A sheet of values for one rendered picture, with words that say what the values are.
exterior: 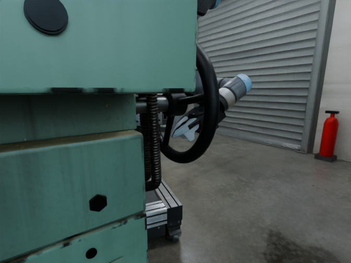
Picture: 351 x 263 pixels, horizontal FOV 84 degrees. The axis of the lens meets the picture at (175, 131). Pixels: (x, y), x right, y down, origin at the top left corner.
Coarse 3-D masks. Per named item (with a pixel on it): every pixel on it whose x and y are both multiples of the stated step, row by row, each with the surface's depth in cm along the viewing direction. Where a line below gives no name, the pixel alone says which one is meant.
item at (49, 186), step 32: (0, 160) 14; (32, 160) 15; (64, 160) 16; (96, 160) 17; (128, 160) 19; (0, 192) 14; (32, 192) 15; (64, 192) 16; (96, 192) 18; (128, 192) 20; (0, 224) 14; (32, 224) 15; (64, 224) 17; (96, 224) 18; (0, 256) 15
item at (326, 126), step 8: (328, 112) 231; (336, 112) 225; (328, 120) 230; (336, 120) 227; (328, 128) 230; (336, 128) 227; (328, 136) 231; (320, 144) 242; (328, 144) 232; (320, 152) 241; (328, 152) 234; (328, 160) 232
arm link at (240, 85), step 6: (228, 78) 72; (234, 78) 70; (240, 78) 69; (246, 78) 69; (222, 84) 72; (228, 84) 68; (234, 84) 67; (240, 84) 68; (246, 84) 68; (234, 90) 66; (240, 90) 67; (246, 90) 69; (240, 96) 68
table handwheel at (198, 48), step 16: (208, 64) 35; (208, 80) 34; (176, 96) 44; (192, 96) 40; (208, 96) 34; (144, 112) 42; (176, 112) 45; (208, 112) 35; (208, 128) 36; (160, 144) 52; (208, 144) 38; (176, 160) 46; (192, 160) 42
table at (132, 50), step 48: (0, 0) 7; (48, 0) 7; (96, 0) 8; (144, 0) 9; (192, 0) 11; (0, 48) 7; (48, 48) 8; (96, 48) 9; (144, 48) 10; (192, 48) 11
